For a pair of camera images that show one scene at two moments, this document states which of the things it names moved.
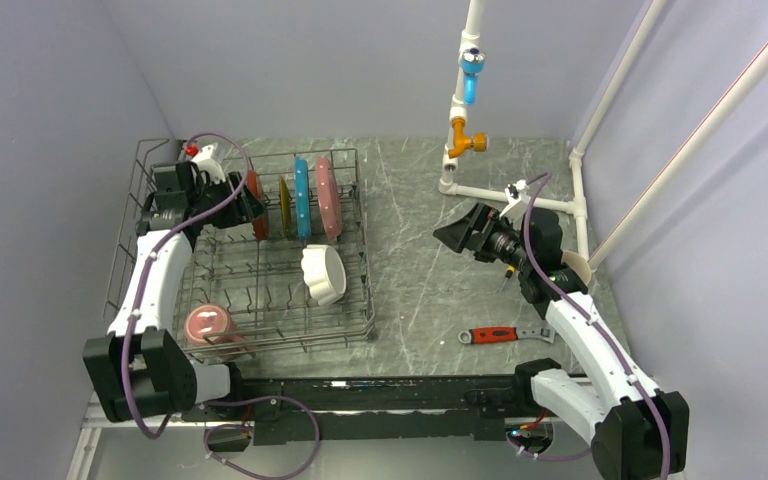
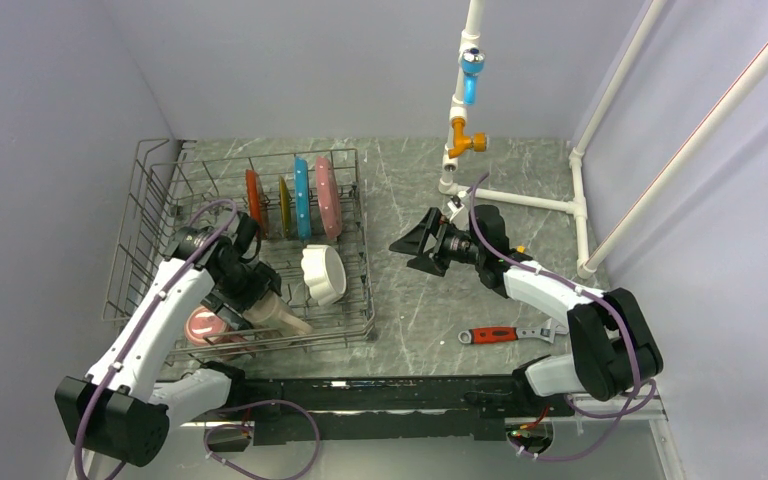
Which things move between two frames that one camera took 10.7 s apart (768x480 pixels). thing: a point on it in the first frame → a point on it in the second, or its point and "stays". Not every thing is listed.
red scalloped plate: x=261 y=220 stays
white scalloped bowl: x=324 y=273 stays
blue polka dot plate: x=302 y=194 stays
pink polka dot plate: x=328 y=197 stays
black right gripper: x=457 y=234 → x=414 y=242
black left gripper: x=240 y=210 → x=262 y=279
